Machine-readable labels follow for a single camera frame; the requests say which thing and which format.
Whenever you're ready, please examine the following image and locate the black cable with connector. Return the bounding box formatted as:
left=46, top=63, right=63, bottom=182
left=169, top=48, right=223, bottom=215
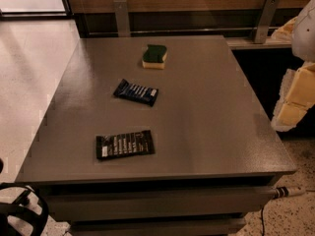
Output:
left=259, top=186, right=308, bottom=236

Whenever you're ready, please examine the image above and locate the black office chair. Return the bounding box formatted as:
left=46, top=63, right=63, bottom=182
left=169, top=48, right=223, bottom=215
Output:
left=0, top=157, right=50, bottom=236

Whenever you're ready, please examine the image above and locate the blue rxbar wrapper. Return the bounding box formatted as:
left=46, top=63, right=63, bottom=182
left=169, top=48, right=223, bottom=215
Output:
left=113, top=79, right=158, bottom=106

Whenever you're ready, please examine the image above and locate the green and yellow sponge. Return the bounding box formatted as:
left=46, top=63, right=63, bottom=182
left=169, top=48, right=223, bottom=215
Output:
left=142, top=44, right=167, bottom=69

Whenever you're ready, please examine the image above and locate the left metal bracket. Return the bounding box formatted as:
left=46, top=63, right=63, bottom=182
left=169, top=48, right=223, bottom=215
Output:
left=114, top=0, right=131, bottom=37

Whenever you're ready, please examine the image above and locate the metal bracket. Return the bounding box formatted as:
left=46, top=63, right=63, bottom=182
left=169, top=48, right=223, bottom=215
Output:
left=114, top=0, right=131, bottom=37
left=252, top=0, right=281, bottom=43

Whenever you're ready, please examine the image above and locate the black rxbar chocolate wrapper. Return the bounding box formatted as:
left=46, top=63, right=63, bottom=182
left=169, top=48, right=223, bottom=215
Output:
left=95, top=130, right=155, bottom=160

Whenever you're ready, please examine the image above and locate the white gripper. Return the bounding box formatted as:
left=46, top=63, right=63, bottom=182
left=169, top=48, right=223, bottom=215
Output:
left=271, top=0, right=315, bottom=132

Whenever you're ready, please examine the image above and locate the right metal bracket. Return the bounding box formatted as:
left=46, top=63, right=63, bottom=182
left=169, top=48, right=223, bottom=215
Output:
left=252, top=0, right=281, bottom=43

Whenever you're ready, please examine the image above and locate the wooden wall shelf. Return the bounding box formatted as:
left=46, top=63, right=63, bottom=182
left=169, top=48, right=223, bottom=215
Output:
left=225, top=37, right=291, bottom=50

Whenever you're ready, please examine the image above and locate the grey drawer cabinet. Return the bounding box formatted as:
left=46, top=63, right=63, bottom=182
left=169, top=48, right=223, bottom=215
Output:
left=18, top=36, right=295, bottom=236

